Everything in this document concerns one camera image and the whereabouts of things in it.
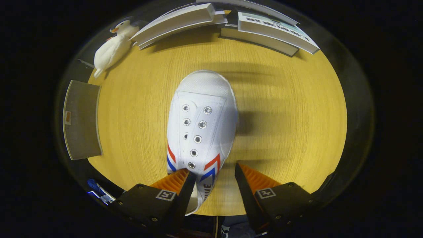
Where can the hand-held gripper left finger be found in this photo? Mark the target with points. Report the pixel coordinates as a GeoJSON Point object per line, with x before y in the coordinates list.
{"type": "Point", "coordinates": [186, 195]}

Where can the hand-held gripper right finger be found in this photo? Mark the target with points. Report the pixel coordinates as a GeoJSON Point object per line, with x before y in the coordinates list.
{"type": "Point", "coordinates": [246, 195]}

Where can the white canvas shoe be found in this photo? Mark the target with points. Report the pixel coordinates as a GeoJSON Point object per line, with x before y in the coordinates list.
{"type": "Point", "coordinates": [201, 96]}

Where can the grey fabric storage box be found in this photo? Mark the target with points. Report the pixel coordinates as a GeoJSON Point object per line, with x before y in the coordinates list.
{"type": "Point", "coordinates": [81, 122]}

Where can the person's trouser leg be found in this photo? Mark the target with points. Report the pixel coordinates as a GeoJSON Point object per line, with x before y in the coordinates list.
{"type": "Point", "coordinates": [238, 228]}

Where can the computer monitor screen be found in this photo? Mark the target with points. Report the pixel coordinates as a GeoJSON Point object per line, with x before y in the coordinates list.
{"type": "Point", "coordinates": [96, 187]}

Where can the grey cover book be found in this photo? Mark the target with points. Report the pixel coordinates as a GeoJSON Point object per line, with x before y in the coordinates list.
{"type": "Point", "coordinates": [257, 39]}

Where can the white duck plush toy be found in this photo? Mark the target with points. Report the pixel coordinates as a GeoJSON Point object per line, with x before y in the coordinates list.
{"type": "Point", "coordinates": [110, 53]}

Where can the teal and white book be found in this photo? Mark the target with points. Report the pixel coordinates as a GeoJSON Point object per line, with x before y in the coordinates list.
{"type": "Point", "coordinates": [277, 31]}

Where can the plain white book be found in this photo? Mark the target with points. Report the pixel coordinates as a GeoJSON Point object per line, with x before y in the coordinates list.
{"type": "Point", "coordinates": [198, 28]}

